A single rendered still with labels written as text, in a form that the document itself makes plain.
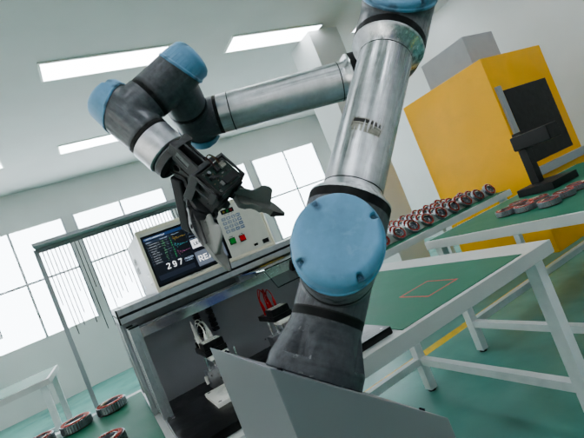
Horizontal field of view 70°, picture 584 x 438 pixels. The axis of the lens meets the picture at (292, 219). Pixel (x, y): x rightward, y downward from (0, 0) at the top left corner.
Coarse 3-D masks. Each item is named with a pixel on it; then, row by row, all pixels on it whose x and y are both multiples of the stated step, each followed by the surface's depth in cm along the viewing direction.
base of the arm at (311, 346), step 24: (312, 312) 62; (336, 312) 61; (288, 336) 61; (312, 336) 59; (336, 336) 60; (360, 336) 63; (288, 360) 58; (312, 360) 57; (336, 360) 58; (360, 360) 62; (336, 384) 57; (360, 384) 60
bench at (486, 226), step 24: (576, 168) 318; (552, 192) 253; (480, 216) 272; (528, 216) 210; (552, 216) 189; (576, 216) 178; (432, 240) 257; (456, 240) 238; (480, 240) 224; (552, 264) 298; (528, 288) 282; (480, 312) 264; (480, 336) 254
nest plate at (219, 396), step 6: (222, 384) 127; (216, 390) 124; (222, 390) 122; (210, 396) 121; (216, 396) 119; (222, 396) 116; (228, 396) 115; (216, 402) 114; (222, 402) 113; (228, 402) 113
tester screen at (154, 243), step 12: (180, 228) 137; (144, 240) 132; (156, 240) 133; (168, 240) 135; (180, 240) 136; (156, 252) 132; (168, 252) 134; (180, 252) 136; (192, 252) 137; (156, 264) 132
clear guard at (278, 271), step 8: (280, 256) 152; (288, 256) 135; (264, 264) 144; (272, 264) 128; (280, 264) 124; (288, 264) 124; (248, 272) 138; (256, 272) 128; (272, 272) 121; (280, 272) 122; (288, 272) 122; (296, 272) 122; (272, 280) 119; (280, 280) 119; (288, 280) 119
